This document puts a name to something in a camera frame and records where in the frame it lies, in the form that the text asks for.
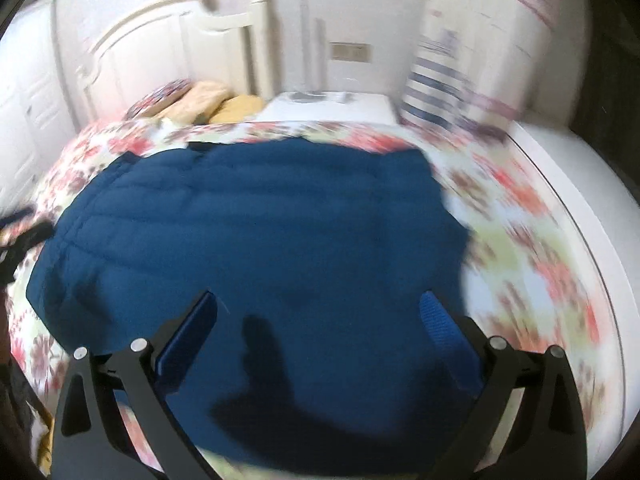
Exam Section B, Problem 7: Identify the floral bed sheet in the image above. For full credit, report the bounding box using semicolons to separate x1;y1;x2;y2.
9;119;623;480

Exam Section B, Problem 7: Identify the white nightstand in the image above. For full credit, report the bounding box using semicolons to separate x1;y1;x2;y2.
254;91;399;125

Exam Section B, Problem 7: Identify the white panelled door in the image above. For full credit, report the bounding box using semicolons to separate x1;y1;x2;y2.
0;0;77;203

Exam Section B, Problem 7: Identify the striped patterned curtain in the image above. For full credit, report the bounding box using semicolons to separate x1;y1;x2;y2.
399;0;593;137

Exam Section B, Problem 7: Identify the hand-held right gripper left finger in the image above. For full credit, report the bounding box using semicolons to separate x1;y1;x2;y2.
50;290;221;480

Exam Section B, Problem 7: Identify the white bed headboard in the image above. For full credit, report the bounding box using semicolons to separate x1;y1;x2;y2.
75;0;277;122

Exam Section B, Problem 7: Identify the floral pillow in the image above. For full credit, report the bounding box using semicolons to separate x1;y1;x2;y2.
124;78;194;121

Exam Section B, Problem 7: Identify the white pole stand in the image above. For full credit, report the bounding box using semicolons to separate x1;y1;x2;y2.
286;2;353;105

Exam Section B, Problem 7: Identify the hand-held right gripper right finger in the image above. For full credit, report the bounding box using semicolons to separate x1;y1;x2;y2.
419;290;588;480

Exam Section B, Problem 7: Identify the wall switch panel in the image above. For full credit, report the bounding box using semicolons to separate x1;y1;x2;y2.
329;42;373;63

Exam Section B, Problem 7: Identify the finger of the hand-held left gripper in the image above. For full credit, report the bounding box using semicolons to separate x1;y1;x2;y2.
0;209;55;286

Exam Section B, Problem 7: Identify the white bed side rail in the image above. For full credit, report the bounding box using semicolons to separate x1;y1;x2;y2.
504;121;637;443

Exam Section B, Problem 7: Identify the beige pillow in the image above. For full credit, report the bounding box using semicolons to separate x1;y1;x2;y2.
160;81;234;124

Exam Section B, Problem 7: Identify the blue puffer jacket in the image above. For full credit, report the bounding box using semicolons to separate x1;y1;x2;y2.
27;137;478;467

